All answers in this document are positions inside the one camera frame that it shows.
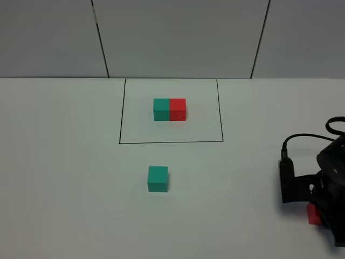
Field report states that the template green cube block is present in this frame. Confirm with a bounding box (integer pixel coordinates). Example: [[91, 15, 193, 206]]
[[153, 98, 170, 121]]

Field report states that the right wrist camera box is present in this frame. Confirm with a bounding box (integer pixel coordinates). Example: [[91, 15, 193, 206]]
[[279, 158, 313, 203]]

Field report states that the template red cube block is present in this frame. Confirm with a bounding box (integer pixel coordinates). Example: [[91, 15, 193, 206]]
[[169, 98, 187, 121]]

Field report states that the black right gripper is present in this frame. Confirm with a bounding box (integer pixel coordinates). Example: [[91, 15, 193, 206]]
[[308, 137, 344, 247]]

